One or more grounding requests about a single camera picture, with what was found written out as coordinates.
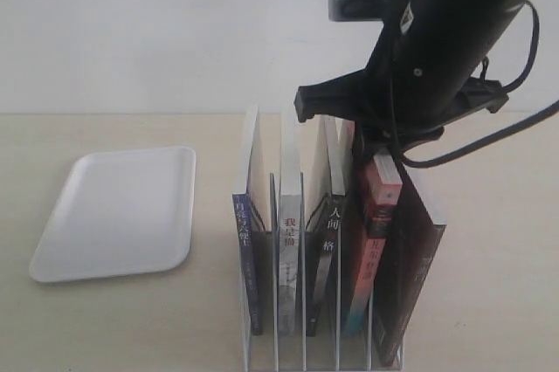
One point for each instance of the red and teal book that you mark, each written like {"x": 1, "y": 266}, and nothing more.
{"x": 373, "y": 190}

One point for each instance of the white wire book rack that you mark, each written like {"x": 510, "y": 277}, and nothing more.
{"x": 327, "y": 351}

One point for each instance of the black spine book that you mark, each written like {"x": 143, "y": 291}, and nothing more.
{"x": 326, "y": 204}

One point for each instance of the dark brown gold-print book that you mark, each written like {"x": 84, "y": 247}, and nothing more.
{"x": 416, "y": 229}

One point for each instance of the grey white spine book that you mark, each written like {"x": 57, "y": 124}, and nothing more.
{"x": 289, "y": 223}

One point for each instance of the white rectangular tray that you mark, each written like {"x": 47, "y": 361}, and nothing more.
{"x": 119, "y": 213}

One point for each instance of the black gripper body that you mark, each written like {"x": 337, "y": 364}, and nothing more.
{"x": 419, "y": 77}

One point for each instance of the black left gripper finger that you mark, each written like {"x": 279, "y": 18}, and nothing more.
{"x": 360, "y": 147}

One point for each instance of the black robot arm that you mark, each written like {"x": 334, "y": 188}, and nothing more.
{"x": 447, "y": 9}

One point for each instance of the blue moon cover book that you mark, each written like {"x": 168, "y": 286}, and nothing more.
{"x": 249, "y": 203}

